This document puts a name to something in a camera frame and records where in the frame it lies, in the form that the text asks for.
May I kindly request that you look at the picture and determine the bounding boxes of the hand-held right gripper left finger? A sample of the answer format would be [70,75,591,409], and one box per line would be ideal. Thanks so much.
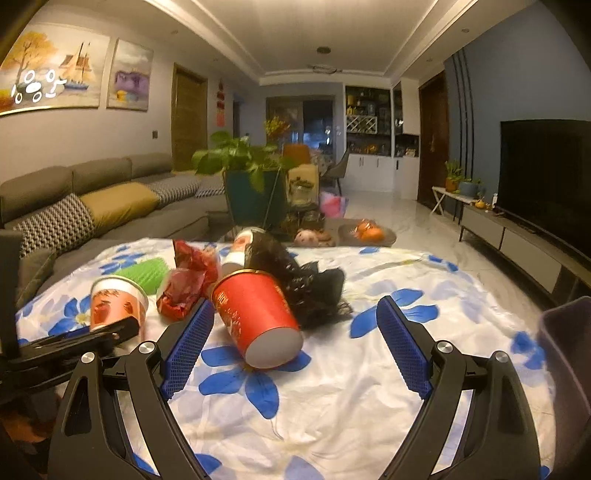
[47,298,215,480]

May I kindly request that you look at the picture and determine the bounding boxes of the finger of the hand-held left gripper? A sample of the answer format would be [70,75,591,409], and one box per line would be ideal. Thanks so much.
[18,316,140,360]
[0,230,24,361]

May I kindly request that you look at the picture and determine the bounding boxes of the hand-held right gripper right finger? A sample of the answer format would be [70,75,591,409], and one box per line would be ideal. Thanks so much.
[376,295,541,480]

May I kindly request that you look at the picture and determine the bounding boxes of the orange printed paper cup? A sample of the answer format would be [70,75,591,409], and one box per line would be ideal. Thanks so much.
[90,275,150,334]

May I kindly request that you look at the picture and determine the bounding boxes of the red foil wrapper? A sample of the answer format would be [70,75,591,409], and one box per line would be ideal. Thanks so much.
[156,239,223,322]

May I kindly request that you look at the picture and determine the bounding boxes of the red paper cup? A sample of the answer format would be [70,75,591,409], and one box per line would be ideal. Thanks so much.
[211,270,304,371]

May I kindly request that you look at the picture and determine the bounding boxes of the white red drink bottle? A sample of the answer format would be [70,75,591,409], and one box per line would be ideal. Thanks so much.
[221,227,267,278]

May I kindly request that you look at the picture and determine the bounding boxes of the black plastic bag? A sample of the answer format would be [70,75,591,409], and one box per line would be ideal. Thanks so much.
[248,231,355,325]

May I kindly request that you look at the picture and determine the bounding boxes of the grey plastic bin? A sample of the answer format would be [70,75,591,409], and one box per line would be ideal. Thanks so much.
[538,296,591,462]

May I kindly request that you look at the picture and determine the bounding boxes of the grey pillow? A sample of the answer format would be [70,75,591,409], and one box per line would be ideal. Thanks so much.
[17,249,59,306]

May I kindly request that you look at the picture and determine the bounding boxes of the large houndstooth cushion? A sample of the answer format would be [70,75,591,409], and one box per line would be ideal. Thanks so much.
[13,192,96,258]

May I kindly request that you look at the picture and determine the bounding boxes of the blue floral tablecloth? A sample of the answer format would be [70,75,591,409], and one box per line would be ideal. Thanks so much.
[14,237,560,480]

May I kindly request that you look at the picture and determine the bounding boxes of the plate of oranges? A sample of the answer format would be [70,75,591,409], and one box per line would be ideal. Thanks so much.
[337,218,398,248]

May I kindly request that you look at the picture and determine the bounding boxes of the grey sectional sofa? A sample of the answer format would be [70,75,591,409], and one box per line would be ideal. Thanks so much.
[0,152,232,315]

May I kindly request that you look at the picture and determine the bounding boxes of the yellow cushion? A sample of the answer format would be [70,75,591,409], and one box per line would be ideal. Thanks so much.
[79,181,160,228]

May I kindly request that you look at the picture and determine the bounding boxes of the white folding stand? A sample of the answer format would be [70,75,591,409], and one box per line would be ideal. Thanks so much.
[431,185,477,216]

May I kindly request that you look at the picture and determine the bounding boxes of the grey television stand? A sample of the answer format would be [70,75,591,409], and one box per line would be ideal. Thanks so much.
[459,202,591,303]

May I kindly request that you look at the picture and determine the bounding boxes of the pink gift bag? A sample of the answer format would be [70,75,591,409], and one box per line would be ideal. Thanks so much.
[319,192,347,220]

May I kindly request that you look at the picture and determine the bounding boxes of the glass jar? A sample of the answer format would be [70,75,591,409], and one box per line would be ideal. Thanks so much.
[282,209,324,234]

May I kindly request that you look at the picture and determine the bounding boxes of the small houndstooth cushion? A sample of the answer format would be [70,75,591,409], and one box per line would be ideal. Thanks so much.
[148,176,202,206]
[196,174,228,198]

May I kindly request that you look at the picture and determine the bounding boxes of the pothos in teal pot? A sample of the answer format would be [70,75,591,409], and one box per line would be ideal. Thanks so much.
[191,130,297,228]

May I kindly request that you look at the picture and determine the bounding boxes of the plant in orange pot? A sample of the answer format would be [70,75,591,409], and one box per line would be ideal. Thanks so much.
[444,159,464,193]

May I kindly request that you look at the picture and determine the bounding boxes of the white display cabinet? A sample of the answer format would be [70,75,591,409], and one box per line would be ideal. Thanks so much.
[344,78,421,195]

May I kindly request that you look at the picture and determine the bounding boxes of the grey dining chair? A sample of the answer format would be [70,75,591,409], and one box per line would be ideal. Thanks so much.
[322,148,351,195]

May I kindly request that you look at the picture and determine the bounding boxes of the yellow tin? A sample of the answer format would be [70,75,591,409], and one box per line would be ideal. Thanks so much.
[286,163,321,208]

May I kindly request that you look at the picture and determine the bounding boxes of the dark wooden door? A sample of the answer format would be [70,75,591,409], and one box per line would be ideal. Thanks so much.
[417,71,451,205]

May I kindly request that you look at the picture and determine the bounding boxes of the orange dining chair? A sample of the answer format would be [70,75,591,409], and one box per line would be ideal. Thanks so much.
[282,143,311,167]

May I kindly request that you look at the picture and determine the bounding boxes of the black television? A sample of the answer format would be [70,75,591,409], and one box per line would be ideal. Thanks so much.
[497,119,591,246]

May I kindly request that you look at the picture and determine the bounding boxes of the light wooden door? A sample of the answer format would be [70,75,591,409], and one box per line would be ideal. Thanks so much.
[171,62,209,172]

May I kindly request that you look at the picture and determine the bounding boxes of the tree and sailboat painting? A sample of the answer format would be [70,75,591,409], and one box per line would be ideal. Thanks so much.
[0,25,112,116]

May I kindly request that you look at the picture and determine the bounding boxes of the yellow flowers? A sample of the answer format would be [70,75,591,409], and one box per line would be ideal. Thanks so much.
[263,115,293,140]

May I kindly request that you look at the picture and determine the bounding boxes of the glass balcony door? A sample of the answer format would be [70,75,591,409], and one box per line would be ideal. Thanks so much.
[265,95,343,154]

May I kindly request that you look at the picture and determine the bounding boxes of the purple painting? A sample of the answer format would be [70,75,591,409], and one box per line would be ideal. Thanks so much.
[106,38,154,113]

